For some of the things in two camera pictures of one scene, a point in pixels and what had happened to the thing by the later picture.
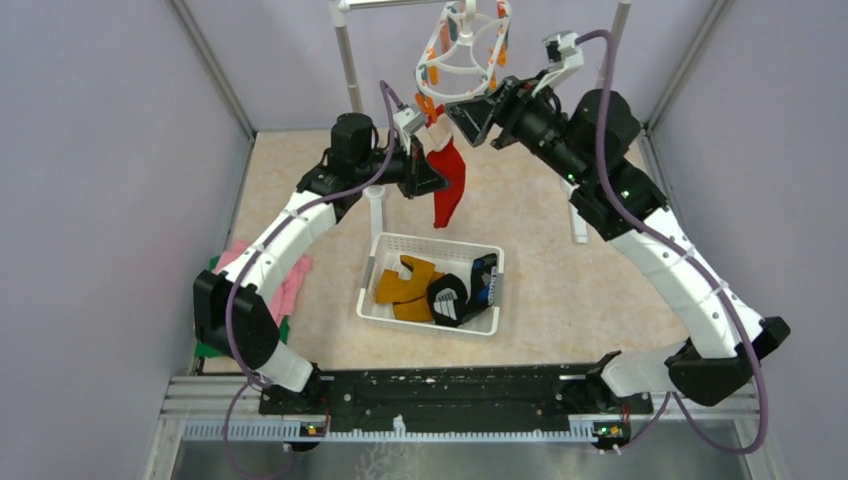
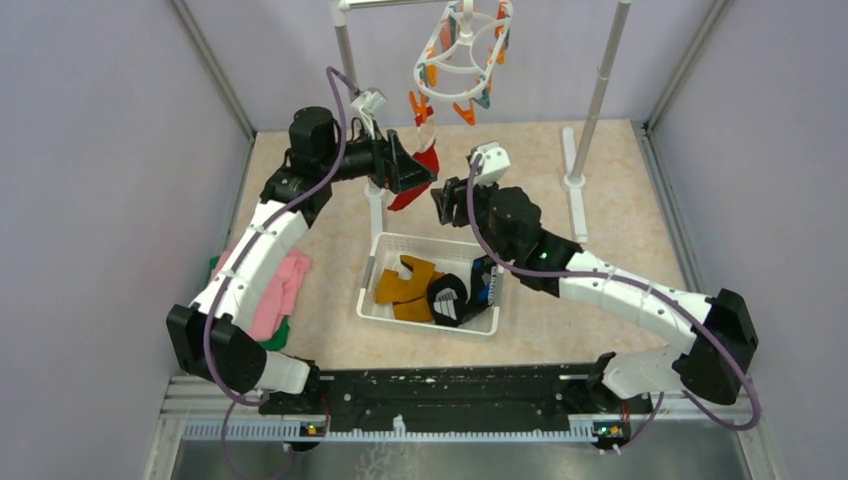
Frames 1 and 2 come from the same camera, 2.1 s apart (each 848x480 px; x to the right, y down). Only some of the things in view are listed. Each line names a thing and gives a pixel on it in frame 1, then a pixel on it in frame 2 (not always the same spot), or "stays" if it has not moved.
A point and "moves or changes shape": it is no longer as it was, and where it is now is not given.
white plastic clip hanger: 464,50 stays
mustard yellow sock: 417,309 stays
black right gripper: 508,107 to 455,192
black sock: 447,294 stays
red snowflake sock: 447,159 moves or changes shape
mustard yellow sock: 393,289 stays
